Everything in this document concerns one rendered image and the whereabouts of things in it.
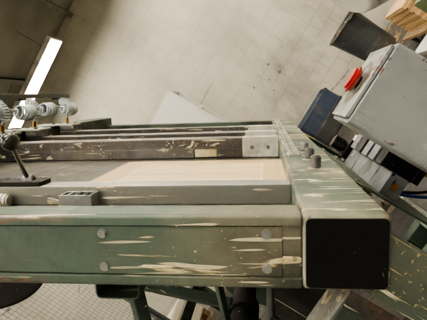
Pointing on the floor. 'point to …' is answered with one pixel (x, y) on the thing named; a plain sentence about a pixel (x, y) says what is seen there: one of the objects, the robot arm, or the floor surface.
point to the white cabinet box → (183, 110)
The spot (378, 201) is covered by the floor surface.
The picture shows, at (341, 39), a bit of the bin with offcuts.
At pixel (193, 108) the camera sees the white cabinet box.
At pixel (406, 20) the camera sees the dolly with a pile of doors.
